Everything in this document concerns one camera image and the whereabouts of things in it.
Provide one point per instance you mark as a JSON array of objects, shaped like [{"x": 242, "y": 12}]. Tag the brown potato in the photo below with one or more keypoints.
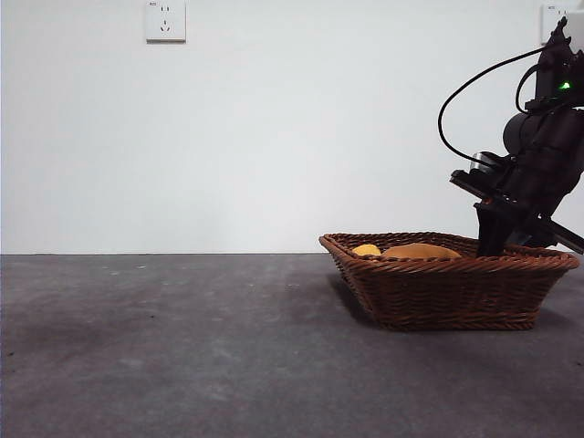
[{"x": 422, "y": 252}]

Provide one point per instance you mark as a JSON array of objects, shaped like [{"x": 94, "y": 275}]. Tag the pale grey right wrist camera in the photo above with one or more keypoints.
[{"x": 483, "y": 160}]

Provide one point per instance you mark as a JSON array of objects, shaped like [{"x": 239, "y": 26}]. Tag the brown woven wicker basket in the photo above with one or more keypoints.
[{"x": 447, "y": 296}]

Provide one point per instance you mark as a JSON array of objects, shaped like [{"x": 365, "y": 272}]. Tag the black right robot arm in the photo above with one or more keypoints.
[{"x": 547, "y": 128}]

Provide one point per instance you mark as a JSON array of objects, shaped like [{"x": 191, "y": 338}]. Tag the white wall socket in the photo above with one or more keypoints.
[
  {"x": 547, "y": 23},
  {"x": 166, "y": 21}
]

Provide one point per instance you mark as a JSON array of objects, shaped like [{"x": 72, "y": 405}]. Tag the yellow corn cob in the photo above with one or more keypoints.
[{"x": 367, "y": 250}]

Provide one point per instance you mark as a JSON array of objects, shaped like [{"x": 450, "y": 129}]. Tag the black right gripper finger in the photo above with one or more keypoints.
[
  {"x": 495, "y": 228},
  {"x": 534, "y": 237}
]

